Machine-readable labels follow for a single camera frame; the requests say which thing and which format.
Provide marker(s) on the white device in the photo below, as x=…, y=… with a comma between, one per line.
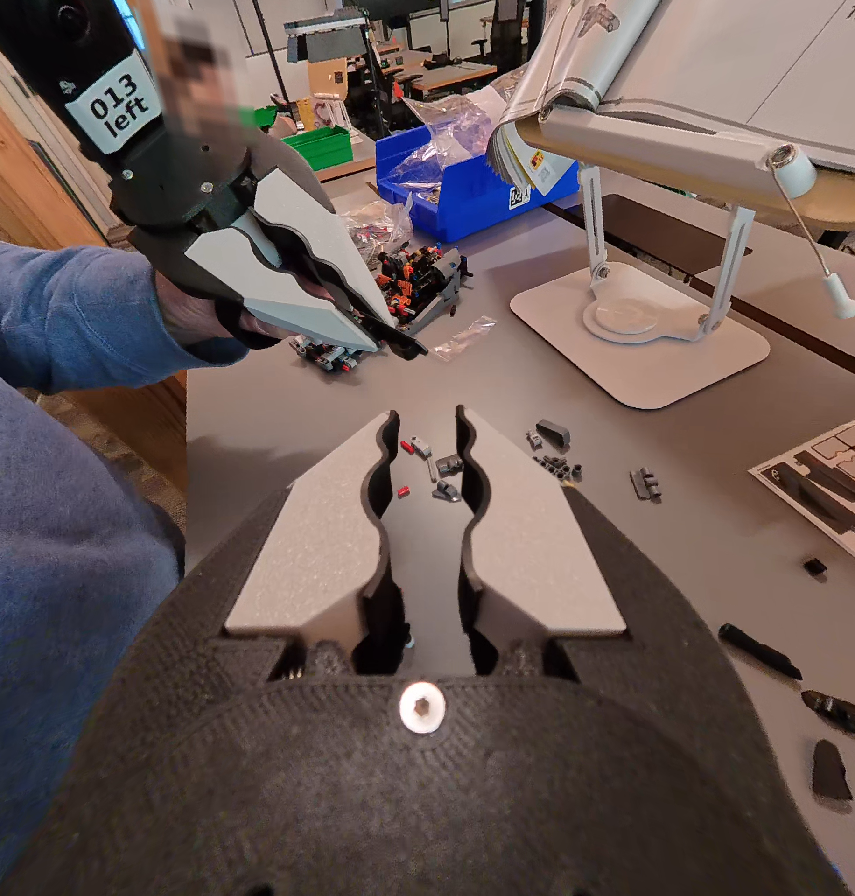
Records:
x=708, y=210

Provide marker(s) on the small black lego piece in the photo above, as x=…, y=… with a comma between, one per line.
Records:
x=816, y=567

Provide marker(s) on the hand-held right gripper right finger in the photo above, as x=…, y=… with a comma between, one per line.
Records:
x=540, y=546

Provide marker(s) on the small clear plastic bag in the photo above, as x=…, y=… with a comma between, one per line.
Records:
x=464, y=336

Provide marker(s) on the black angled lego piece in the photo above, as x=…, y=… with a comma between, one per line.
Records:
x=404, y=340

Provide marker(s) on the grey double lego connector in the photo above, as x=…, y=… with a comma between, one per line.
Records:
x=645, y=485

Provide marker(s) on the lego instruction booklet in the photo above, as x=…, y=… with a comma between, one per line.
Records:
x=680, y=70

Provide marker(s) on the partly built lego model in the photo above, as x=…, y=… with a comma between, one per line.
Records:
x=414, y=280

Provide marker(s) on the dark grey angled lego beam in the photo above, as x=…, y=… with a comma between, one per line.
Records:
x=557, y=466

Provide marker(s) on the person's left hand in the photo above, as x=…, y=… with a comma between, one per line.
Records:
x=183, y=315

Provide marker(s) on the red pin with grey connector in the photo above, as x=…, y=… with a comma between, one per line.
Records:
x=418, y=445

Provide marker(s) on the blue storage bin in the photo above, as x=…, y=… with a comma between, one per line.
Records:
x=470, y=203

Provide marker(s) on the person's blue clothing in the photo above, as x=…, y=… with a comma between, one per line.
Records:
x=64, y=588

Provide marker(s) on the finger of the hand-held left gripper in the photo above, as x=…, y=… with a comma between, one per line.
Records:
x=253, y=273
x=302, y=224

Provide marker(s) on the dark grey curved lego brick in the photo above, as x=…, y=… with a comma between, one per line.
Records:
x=554, y=434

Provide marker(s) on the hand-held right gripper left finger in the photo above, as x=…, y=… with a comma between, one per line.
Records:
x=316, y=546

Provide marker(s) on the green storage bin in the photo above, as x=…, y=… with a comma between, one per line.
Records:
x=318, y=146

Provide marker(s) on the lego sticker sheet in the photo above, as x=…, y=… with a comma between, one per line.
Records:
x=834, y=483

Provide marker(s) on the cluster of grey lego connectors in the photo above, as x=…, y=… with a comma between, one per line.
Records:
x=447, y=473

